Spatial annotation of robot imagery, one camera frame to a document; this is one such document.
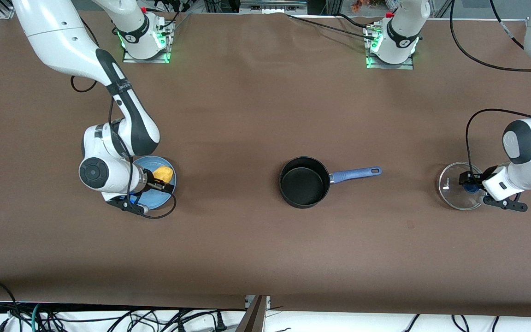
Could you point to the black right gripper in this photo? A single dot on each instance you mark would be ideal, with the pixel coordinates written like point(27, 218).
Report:
point(153, 185)

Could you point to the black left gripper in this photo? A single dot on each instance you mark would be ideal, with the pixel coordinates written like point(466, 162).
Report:
point(476, 177)

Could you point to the yellow potato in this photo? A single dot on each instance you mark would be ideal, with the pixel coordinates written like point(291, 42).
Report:
point(163, 174)

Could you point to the glass lid with blue knob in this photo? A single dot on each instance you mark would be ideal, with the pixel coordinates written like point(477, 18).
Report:
point(452, 189)

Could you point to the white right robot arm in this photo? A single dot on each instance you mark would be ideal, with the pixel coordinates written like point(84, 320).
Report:
point(62, 41)

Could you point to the blue round plate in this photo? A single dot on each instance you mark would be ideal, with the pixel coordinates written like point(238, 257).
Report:
point(157, 200)

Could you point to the brown table cover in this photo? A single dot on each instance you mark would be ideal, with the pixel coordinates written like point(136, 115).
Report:
point(247, 115)

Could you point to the black power plug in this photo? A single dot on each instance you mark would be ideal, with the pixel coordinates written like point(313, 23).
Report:
point(220, 321)

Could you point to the dark diagonal beam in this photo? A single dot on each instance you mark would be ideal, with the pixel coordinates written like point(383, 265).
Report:
point(252, 320)

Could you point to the orange background objects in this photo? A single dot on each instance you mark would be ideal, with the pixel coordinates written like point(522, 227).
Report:
point(367, 4)

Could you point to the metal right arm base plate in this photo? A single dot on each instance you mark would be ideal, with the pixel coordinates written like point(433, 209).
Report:
point(129, 57)

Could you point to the silver metal bracket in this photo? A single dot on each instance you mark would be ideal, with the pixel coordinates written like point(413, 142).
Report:
point(265, 300)

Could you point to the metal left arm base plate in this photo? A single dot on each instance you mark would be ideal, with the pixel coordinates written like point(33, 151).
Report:
point(376, 64)

